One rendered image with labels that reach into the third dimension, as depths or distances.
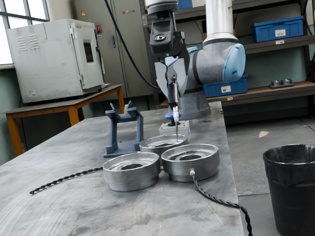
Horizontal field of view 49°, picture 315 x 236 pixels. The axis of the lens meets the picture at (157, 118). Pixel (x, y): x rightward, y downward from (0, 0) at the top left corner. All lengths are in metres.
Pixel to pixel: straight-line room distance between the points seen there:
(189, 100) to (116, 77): 3.46
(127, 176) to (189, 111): 0.60
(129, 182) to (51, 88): 2.47
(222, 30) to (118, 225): 0.80
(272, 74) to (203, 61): 3.62
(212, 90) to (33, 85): 2.09
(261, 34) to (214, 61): 3.10
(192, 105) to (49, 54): 2.00
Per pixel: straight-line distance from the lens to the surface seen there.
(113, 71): 4.60
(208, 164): 0.61
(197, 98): 1.18
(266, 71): 4.72
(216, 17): 1.17
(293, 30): 4.27
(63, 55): 2.96
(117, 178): 0.61
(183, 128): 0.85
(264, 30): 4.21
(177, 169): 0.61
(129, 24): 4.55
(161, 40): 0.74
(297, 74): 4.79
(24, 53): 3.11
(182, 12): 4.10
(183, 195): 0.57
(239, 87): 4.20
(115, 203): 0.58
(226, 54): 1.12
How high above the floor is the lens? 1.02
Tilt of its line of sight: 10 degrees down
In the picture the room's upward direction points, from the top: 9 degrees counter-clockwise
